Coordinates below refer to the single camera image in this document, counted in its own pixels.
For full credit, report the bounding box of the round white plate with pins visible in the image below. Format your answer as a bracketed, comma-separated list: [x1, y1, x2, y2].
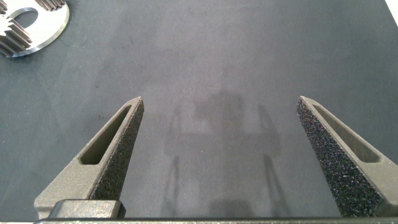
[0, 0, 71, 58]

